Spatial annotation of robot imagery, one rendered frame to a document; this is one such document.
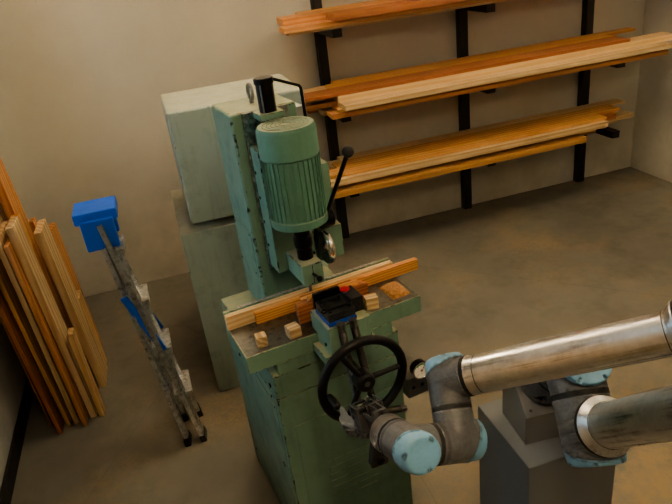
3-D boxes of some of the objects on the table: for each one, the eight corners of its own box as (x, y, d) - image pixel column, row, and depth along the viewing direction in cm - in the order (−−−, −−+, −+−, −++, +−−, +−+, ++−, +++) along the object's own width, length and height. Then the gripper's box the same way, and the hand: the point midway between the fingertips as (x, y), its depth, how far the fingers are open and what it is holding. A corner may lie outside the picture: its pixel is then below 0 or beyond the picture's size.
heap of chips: (393, 300, 204) (392, 295, 203) (378, 287, 212) (377, 282, 211) (411, 293, 206) (411, 288, 205) (396, 281, 214) (395, 276, 214)
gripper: (403, 401, 147) (366, 381, 167) (356, 421, 143) (323, 398, 163) (412, 435, 148) (374, 411, 168) (365, 456, 144) (332, 429, 164)
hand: (354, 416), depth 164 cm, fingers open, 6 cm apart
